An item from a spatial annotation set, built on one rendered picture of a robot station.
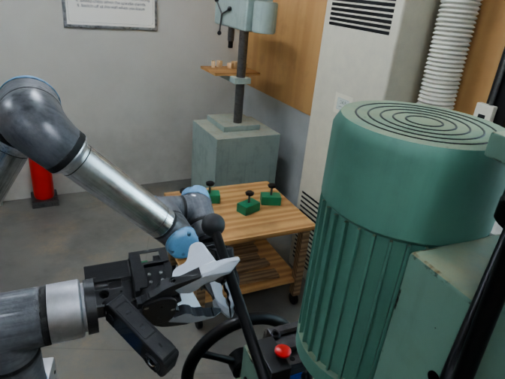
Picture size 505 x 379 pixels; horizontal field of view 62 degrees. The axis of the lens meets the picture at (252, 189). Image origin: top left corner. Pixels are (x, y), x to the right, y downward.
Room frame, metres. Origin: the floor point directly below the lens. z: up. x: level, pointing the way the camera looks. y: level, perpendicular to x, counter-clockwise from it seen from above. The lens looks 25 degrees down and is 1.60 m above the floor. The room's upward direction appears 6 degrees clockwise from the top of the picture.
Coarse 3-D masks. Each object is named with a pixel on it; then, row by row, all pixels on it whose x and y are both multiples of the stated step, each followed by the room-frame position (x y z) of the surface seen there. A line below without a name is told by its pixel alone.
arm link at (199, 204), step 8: (184, 192) 1.03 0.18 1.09; (192, 192) 1.01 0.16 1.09; (200, 192) 1.02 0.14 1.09; (192, 200) 0.99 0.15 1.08; (200, 200) 1.00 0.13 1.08; (208, 200) 1.01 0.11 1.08; (192, 208) 0.97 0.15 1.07; (200, 208) 0.98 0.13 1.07; (208, 208) 0.99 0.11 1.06; (192, 216) 0.96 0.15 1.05; (200, 216) 0.96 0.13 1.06
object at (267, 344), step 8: (272, 328) 0.64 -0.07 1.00; (280, 328) 0.64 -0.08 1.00; (288, 328) 0.64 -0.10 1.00; (280, 336) 0.62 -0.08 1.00; (288, 336) 0.62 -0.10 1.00; (264, 344) 0.59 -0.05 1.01; (272, 344) 0.59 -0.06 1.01; (288, 344) 0.60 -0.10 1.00; (264, 352) 0.57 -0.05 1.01; (272, 352) 0.57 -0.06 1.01; (296, 352) 0.58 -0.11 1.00; (272, 360) 0.55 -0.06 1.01; (280, 360) 0.55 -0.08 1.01; (288, 360) 0.56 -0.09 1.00; (296, 360) 0.56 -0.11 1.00; (272, 368) 0.53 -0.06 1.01; (280, 368) 0.53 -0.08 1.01; (288, 368) 0.54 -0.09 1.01; (296, 368) 0.56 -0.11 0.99; (304, 368) 0.57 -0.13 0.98; (272, 376) 0.52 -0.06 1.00; (280, 376) 0.53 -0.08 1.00; (288, 376) 0.54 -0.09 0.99; (296, 376) 0.56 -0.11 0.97
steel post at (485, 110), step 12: (504, 48) 1.69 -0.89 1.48; (504, 60) 1.66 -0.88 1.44; (504, 72) 1.67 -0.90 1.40; (492, 84) 1.69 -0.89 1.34; (504, 84) 1.65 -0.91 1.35; (492, 96) 1.66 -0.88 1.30; (504, 96) 1.64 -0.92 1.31; (480, 108) 1.68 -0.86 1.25; (492, 108) 1.64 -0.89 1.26; (504, 108) 1.63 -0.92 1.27; (492, 120) 1.64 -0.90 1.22; (504, 120) 1.62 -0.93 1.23
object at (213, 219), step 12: (216, 216) 0.54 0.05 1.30; (204, 228) 0.52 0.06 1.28; (216, 228) 0.52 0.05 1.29; (216, 240) 0.51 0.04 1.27; (228, 276) 0.46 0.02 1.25; (228, 288) 0.45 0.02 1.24; (240, 300) 0.43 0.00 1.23; (240, 312) 0.42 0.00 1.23; (240, 324) 0.41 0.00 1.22; (252, 336) 0.39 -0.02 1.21; (252, 348) 0.38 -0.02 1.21; (252, 360) 0.37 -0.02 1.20; (264, 360) 0.37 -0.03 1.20; (264, 372) 0.36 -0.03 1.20
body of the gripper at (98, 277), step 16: (160, 256) 0.49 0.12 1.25; (96, 272) 0.46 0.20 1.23; (112, 272) 0.47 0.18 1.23; (128, 272) 0.47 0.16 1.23; (144, 272) 0.46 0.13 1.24; (160, 272) 0.48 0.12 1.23; (96, 288) 0.45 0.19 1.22; (112, 288) 0.45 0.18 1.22; (128, 288) 0.46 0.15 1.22; (144, 288) 0.44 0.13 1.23; (96, 304) 0.43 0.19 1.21; (144, 304) 0.43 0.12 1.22; (160, 304) 0.44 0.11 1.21; (176, 304) 0.45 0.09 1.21; (96, 320) 0.40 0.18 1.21; (160, 320) 0.45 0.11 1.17
